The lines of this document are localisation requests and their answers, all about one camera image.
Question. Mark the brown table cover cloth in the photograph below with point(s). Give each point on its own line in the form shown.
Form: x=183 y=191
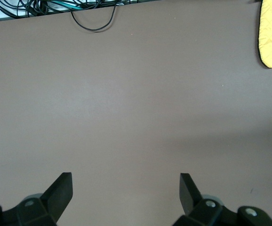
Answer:
x=126 y=106

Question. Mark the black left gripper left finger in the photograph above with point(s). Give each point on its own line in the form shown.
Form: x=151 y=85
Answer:
x=44 y=209

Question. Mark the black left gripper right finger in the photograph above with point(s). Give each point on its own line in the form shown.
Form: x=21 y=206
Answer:
x=204 y=212

